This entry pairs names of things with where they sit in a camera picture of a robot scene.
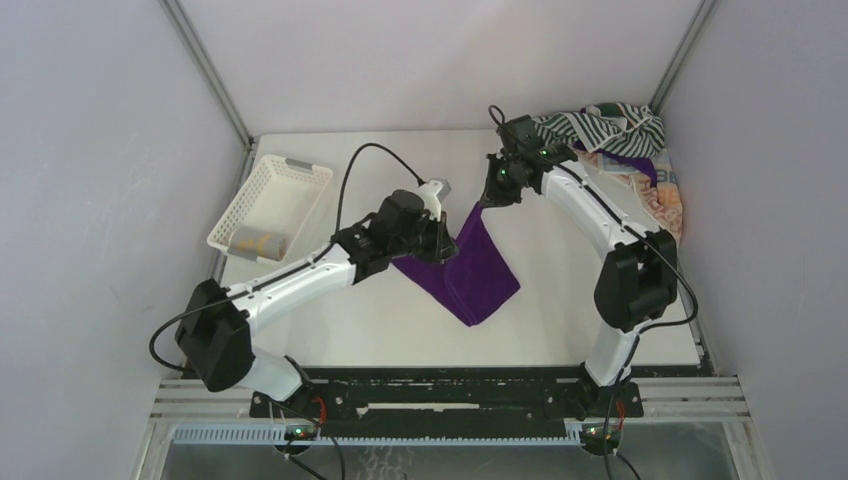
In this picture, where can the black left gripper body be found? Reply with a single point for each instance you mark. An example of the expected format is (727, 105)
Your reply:
(426, 241)

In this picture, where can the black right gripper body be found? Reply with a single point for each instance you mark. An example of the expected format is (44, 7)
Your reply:
(497, 188)

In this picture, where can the purple towel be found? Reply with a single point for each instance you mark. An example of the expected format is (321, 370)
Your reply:
(472, 285)

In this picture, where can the white plastic basket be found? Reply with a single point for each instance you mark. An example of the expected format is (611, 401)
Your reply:
(280, 194)

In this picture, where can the yellow grey patterned towel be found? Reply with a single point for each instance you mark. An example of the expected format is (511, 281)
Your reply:
(257, 244)

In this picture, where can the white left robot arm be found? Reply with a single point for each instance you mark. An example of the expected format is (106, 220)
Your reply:
(216, 331)

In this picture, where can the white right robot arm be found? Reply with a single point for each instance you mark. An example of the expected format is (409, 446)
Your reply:
(638, 278)

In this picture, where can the green white striped towel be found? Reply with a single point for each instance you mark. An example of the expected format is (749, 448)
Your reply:
(622, 129)

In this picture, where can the cream bear print towel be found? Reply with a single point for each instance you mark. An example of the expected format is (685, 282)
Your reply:
(662, 203)

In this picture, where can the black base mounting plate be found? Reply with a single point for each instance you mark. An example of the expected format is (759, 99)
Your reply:
(484, 402)

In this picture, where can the left controller board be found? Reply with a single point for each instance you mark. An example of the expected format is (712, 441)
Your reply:
(301, 433)

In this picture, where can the controller board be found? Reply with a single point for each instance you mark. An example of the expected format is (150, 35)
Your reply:
(301, 433)
(597, 443)

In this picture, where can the right controller board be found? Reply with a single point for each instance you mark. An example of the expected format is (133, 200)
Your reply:
(597, 443)

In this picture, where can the aluminium corner post right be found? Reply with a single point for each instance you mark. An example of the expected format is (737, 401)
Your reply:
(694, 30)

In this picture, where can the aluminium corner post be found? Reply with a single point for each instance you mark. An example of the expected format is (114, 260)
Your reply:
(694, 30)
(193, 44)

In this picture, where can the aluminium corner post left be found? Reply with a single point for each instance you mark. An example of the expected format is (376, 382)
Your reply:
(193, 44)

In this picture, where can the white slotted cable duct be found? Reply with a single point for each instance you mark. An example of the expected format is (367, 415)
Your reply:
(253, 435)

